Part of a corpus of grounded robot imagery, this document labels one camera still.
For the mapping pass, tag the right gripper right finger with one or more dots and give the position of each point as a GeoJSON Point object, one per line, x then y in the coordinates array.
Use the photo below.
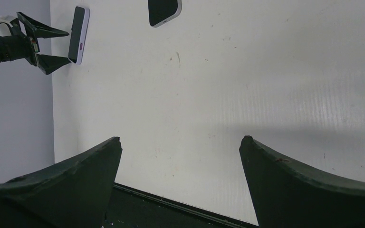
{"type": "Point", "coordinates": [286, 193]}

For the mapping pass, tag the purple-edged black smartphone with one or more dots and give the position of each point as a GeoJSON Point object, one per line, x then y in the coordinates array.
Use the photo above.
{"type": "Point", "coordinates": [78, 34]}

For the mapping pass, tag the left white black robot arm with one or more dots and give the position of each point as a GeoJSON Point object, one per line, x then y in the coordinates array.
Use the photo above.
{"type": "Point", "coordinates": [22, 43]}

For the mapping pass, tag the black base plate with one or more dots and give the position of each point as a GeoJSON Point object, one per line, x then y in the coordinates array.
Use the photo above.
{"type": "Point", "coordinates": [132, 208]}

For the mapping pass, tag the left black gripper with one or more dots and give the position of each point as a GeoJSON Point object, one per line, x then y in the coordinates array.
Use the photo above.
{"type": "Point", "coordinates": [29, 29]}

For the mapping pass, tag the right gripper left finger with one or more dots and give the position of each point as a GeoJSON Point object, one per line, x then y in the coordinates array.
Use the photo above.
{"type": "Point", "coordinates": [73, 193]}

